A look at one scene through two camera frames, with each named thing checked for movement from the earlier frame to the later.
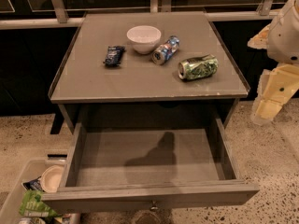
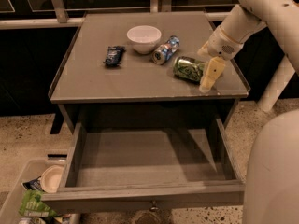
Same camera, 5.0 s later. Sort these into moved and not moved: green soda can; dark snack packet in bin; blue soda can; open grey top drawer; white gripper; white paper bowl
Moved: white gripper; green soda can
Not moved: white paper bowl; dark snack packet in bin; open grey top drawer; blue soda can
